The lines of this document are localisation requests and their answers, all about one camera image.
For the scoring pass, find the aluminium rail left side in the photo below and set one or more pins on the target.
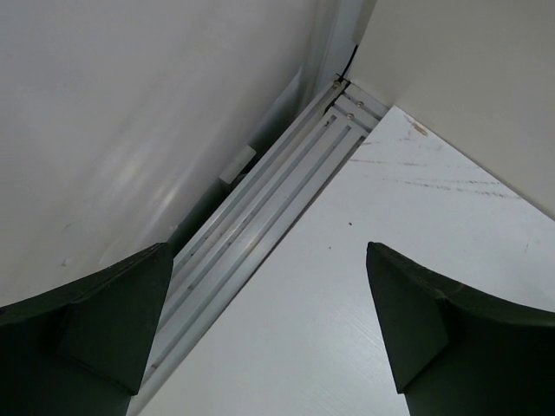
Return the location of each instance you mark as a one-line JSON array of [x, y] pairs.
[[215, 264]]

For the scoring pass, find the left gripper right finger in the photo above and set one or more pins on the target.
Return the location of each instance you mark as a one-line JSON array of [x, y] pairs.
[[455, 350]]

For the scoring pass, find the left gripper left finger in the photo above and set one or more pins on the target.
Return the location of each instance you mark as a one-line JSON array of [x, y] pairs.
[[82, 348]]

